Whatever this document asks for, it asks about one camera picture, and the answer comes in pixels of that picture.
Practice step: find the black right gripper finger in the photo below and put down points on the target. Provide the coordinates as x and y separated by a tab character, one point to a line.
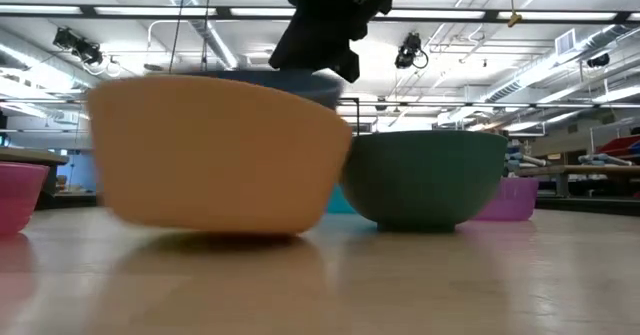
300	40
346	62

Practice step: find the blue-grey bowl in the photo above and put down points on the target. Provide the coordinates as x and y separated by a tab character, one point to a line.
300	86

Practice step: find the teal bowl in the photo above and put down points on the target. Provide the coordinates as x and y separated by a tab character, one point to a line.
337	202

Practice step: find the dark green bowl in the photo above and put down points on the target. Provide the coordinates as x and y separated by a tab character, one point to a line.
425	180

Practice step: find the large orange bowl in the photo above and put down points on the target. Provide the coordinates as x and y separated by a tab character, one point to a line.
215	160

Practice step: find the purple translucent bowl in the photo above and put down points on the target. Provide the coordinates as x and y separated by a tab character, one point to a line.
515	200

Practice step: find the pink translucent bowl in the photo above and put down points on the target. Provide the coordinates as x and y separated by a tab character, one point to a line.
17	195

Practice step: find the ceiling air vent grille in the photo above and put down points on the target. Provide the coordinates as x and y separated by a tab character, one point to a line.
565	42

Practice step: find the long wooden workbench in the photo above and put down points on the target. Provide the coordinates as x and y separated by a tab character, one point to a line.
580	171

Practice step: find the wooden workbench with dark legs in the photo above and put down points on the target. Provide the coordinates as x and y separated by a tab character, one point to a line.
30	157

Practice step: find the black metal rack frame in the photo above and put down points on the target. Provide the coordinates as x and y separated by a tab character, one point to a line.
356	115

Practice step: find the black overhead frame bar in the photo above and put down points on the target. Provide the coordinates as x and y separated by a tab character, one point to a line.
150	11

